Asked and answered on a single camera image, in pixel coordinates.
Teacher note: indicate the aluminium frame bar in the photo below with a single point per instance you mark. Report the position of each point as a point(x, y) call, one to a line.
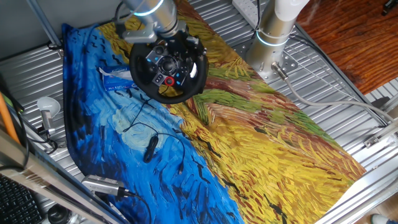
point(46, 180)

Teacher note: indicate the aluminium corner bracket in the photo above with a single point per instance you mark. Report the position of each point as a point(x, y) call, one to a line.
point(371, 141)

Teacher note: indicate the blue tissue pack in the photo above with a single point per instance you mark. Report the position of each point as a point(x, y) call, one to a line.
point(116, 81)

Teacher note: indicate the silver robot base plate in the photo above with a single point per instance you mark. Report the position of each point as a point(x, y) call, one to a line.
point(290, 63)

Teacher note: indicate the black round knob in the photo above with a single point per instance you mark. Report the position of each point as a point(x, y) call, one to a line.
point(59, 214)

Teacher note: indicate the black steering wheel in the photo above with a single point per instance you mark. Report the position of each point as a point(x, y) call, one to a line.
point(136, 77)

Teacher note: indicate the aluminium post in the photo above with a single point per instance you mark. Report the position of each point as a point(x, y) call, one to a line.
point(43, 21)

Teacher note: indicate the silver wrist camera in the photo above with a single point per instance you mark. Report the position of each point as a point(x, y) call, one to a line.
point(138, 35)

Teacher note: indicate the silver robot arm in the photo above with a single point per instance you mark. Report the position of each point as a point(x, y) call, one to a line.
point(155, 12)

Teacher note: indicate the black keyboard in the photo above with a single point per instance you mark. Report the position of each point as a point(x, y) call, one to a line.
point(15, 205)

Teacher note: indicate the black desk object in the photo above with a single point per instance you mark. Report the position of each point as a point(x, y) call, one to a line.
point(390, 7)

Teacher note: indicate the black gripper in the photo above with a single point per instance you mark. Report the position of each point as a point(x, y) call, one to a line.
point(183, 42)

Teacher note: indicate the painted wheatfield cloth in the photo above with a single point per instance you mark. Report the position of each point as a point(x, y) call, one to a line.
point(248, 155)

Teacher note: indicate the orange pole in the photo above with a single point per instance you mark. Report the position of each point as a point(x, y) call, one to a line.
point(7, 121)

